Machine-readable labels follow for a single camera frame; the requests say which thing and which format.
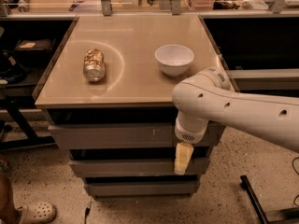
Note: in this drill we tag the yellow foam-padded gripper finger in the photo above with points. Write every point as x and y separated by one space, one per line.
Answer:
184 153

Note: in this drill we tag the grey top drawer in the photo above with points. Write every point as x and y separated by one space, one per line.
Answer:
117 135

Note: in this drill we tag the grey drawer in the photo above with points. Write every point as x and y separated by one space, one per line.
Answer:
121 168
142 188
117 135

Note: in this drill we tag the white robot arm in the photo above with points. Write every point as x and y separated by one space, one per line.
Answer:
207 97

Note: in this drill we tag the grey bottom drawer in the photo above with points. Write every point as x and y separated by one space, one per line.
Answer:
142 188

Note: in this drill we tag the grey drawer cabinet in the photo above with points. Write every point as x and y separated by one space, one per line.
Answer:
134 89

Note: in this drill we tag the grey middle drawer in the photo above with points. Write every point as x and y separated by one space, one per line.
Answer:
121 168

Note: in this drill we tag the white ceramic bowl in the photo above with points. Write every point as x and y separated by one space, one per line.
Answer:
174 60

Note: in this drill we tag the black metal stand base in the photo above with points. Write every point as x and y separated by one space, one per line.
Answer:
282 216

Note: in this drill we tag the silver can lying down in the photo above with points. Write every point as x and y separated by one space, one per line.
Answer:
94 67

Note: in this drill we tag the white clog shoe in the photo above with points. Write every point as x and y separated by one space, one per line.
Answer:
37 213

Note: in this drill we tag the person's bare leg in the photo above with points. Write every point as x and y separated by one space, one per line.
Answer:
8 213

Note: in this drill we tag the black box on shelf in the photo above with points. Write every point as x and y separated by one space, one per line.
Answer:
38 48

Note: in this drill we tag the black table leg frame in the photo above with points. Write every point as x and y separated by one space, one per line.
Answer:
12 105

